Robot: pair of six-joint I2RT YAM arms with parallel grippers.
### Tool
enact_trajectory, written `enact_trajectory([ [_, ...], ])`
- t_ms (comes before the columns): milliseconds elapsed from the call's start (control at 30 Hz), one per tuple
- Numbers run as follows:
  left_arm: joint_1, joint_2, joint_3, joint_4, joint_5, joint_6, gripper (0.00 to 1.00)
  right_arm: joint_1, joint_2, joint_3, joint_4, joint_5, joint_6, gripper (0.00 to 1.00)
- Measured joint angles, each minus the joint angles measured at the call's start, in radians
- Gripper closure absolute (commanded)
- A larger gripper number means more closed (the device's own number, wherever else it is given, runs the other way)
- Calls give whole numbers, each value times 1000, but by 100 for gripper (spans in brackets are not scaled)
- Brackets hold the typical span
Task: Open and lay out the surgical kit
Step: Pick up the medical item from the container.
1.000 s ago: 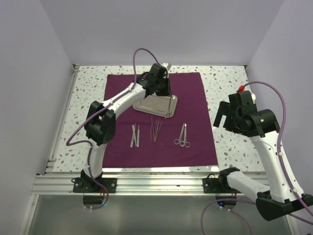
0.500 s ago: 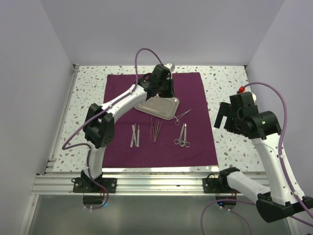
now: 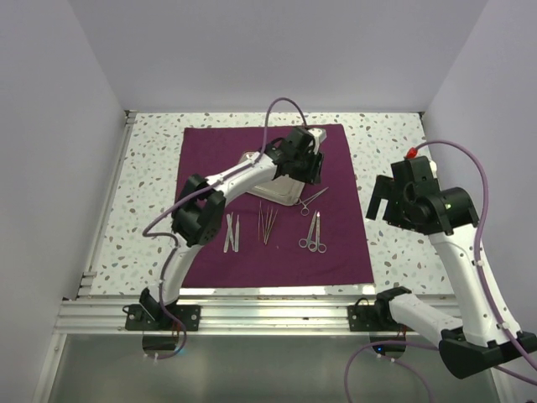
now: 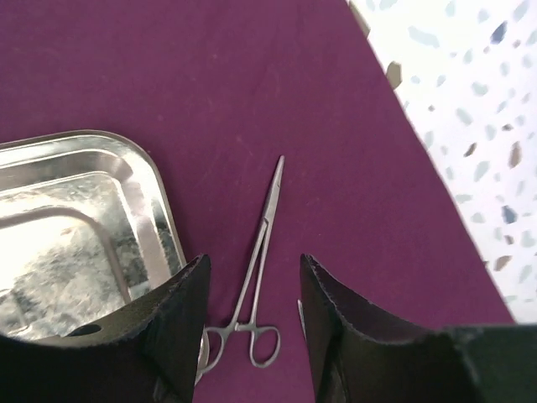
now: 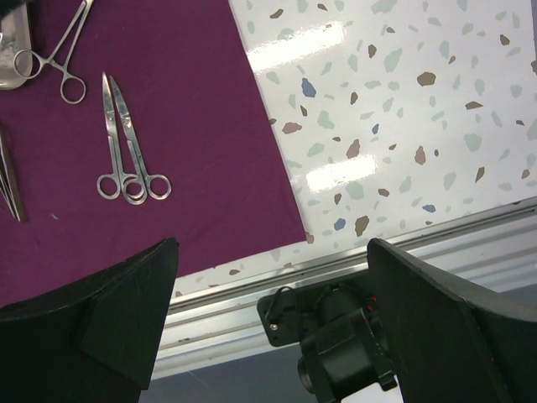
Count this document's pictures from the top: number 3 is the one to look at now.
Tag steel instrument tray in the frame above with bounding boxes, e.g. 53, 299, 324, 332
236, 152, 305, 207

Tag steel forceps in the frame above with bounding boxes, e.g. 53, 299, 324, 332
294, 187, 328, 217

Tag purple cloth wrap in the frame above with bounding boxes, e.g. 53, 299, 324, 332
183, 124, 373, 288

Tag thin pointed steel tweezers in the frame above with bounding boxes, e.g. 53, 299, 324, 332
265, 207, 278, 245

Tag steel surgical scissors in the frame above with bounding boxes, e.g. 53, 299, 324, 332
299, 212, 317, 252
308, 212, 327, 254

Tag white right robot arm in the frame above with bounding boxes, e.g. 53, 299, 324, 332
366, 147, 536, 379

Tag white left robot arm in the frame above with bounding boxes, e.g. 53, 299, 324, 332
139, 127, 327, 330

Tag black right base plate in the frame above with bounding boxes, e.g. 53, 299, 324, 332
347, 286, 412, 332

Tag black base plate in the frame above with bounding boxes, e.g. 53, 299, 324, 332
347, 286, 412, 332
122, 304, 201, 332

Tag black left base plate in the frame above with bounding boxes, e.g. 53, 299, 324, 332
122, 304, 201, 332

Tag aluminium frame rail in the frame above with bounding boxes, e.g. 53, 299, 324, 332
52, 296, 498, 337

